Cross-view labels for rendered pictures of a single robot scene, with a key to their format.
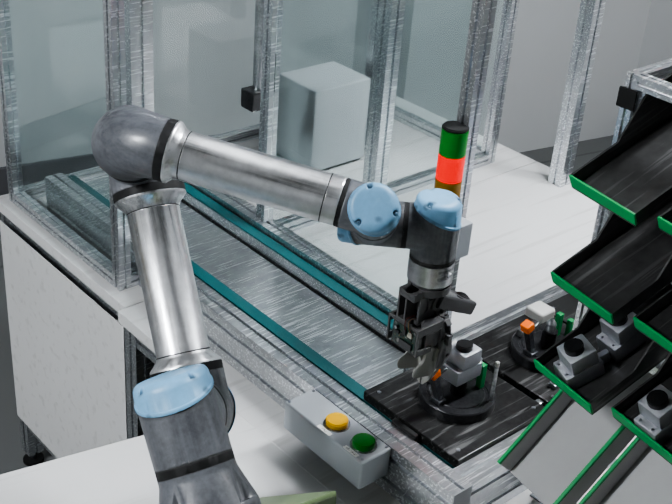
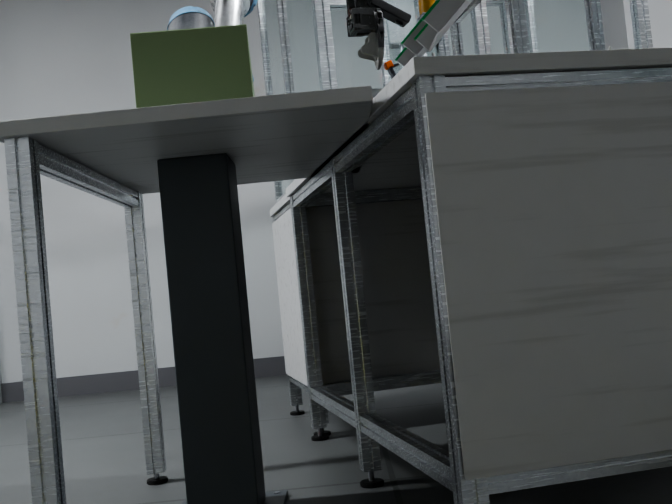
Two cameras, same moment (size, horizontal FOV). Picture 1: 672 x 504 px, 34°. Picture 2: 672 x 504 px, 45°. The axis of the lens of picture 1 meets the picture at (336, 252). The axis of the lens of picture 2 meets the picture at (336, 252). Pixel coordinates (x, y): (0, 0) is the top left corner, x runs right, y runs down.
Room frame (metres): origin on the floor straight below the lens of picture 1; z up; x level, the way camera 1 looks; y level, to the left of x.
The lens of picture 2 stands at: (-0.29, -1.11, 0.49)
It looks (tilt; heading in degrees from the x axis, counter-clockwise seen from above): 3 degrees up; 31
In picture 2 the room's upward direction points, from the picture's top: 6 degrees counter-clockwise
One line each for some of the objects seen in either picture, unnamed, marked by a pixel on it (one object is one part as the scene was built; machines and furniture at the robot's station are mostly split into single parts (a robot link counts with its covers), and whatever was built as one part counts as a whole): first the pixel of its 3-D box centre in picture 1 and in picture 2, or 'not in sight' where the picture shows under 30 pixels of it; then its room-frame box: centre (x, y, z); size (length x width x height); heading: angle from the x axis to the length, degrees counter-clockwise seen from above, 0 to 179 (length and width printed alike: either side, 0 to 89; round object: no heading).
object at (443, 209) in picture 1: (434, 227); not in sight; (1.55, -0.15, 1.36); 0.09 x 0.08 x 0.11; 88
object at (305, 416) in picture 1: (335, 436); not in sight; (1.54, -0.03, 0.93); 0.21 x 0.07 x 0.06; 43
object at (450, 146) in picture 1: (453, 141); not in sight; (1.85, -0.20, 1.39); 0.05 x 0.05 x 0.05
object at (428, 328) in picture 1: (422, 312); (364, 12); (1.54, -0.15, 1.21); 0.09 x 0.08 x 0.12; 133
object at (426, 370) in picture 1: (423, 368); (371, 50); (1.53, -0.16, 1.10); 0.06 x 0.03 x 0.09; 133
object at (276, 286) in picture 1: (354, 345); not in sight; (1.86, -0.05, 0.91); 0.84 x 0.28 x 0.10; 43
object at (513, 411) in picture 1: (455, 403); not in sight; (1.63, -0.24, 0.96); 0.24 x 0.24 x 0.02; 43
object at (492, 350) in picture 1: (549, 335); not in sight; (1.80, -0.43, 1.01); 0.24 x 0.24 x 0.13; 43
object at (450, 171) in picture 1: (450, 166); not in sight; (1.85, -0.20, 1.34); 0.05 x 0.05 x 0.05
